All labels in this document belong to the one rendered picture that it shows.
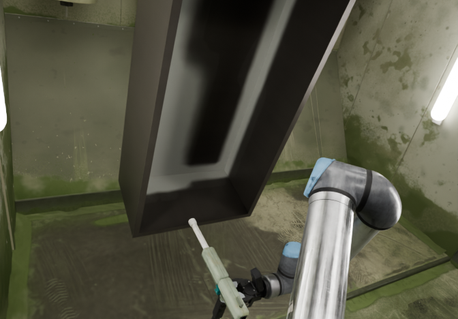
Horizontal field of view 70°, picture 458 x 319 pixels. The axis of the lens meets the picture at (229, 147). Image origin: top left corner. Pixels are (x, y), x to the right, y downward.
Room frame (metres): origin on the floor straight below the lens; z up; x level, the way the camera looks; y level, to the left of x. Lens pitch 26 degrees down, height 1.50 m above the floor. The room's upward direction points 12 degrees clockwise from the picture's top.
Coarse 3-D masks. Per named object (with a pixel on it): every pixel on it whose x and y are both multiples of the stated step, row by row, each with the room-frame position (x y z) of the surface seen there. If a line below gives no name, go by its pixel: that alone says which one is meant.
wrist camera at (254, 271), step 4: (256, 268) 0.91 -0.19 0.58; (252, 272) 0.89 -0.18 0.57; (256, 272) 0.89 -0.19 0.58; (252, 276) 0.89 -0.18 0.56; (256, 276) 0.88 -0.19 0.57; (260, 276) 0.88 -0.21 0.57; (252, 280) 0.92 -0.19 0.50; (256, 280) 0.87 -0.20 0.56; (260, 280) 0.88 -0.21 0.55; (256, 284) 0.88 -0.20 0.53; (260, 284) 0.89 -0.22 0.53; (260, 288) 0.89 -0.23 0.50
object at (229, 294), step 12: (204, 240) 1.03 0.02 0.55; (204, 252) 0.96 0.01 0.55; (216, 264) 0.91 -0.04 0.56; (216, 276) 0.86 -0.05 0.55; (228, 276) 0.88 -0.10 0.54; (228, 288) 0.81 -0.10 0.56; (228, 300) 0.78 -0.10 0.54; (240, 300) 0.76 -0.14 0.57; (216, 312) 0.81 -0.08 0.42; (240, 312) 0.73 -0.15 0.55
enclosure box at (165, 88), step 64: (192, 0) 1.29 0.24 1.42; (256, 0) 1.43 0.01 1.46; (320, 0) 1.32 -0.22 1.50; (192, 64) 1.37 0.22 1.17; (256, 64) 1.53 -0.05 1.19; (320, 64) 1.22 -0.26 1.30; (128, 128) 1.21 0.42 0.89; (192, 128) 1.46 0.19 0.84; (256, 128) 1.48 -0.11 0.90; (128, 192) 1.15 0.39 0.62; (192, 192) 1.41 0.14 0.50; (256, 192) 1.37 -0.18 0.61
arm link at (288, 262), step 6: (288, 246) 1.02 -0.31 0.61; (294, 246) 1.03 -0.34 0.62; (300, 246) 1.04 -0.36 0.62; (282, 252) 1.02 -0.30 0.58; (288, 252) 1.00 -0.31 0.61; (294, 252) 0.99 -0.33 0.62; (282, 258) 1.01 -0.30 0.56; (288, 258) 0.99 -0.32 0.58; (294, 258) 0.98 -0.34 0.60; (282, 264) 0.99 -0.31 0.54; (288, 264) 0.98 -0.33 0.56; (294, 264) 0.97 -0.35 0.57; (282, 270) 0.98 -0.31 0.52; (288, 270) 0.97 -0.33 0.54; (294, 270) 0.97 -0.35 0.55; (288, 276) 0.97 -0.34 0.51
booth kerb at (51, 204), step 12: (312, 168) 2.61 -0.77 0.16; (276, 180) 2.42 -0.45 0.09; (288, 180) 2.49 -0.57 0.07; (84, 192) 1.64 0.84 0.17; (96, 192) 1.67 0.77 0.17; (108, 192) 1.71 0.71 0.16; (120, 192) 1.75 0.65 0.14; (24, 204) 1.46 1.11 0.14; (36, 204) 1.50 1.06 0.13; (48, 204) 1.53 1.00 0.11; (60, 204) 1.56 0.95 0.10; (72, 204) 1.60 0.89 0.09; (84, 204) 1.63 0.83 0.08; (96, 204) 1.67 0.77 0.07
